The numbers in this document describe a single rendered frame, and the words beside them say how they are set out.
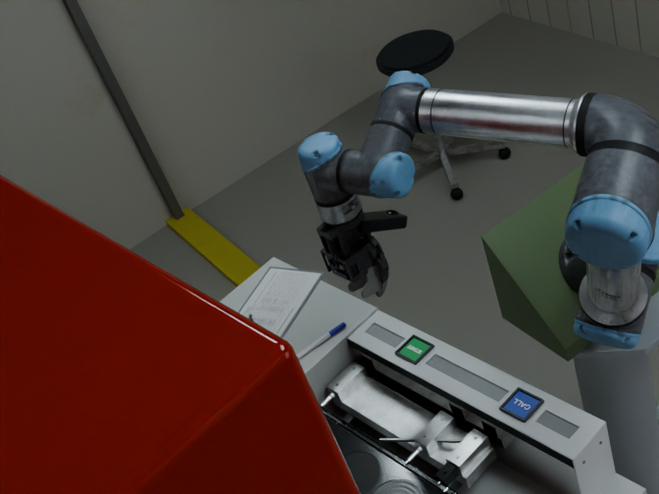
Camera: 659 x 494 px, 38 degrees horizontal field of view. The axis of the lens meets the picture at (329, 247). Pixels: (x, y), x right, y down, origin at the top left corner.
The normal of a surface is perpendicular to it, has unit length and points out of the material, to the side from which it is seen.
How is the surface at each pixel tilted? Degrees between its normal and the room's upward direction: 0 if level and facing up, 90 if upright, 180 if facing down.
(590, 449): 90
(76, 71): 90
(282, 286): 0
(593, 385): 90
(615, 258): 106
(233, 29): 90
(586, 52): 0
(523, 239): 45
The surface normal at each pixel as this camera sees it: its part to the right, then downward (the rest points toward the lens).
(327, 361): 0.66, 0.29
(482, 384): -0.29, -0.75
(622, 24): -0.79, 0.54
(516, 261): 0.16, -0.26
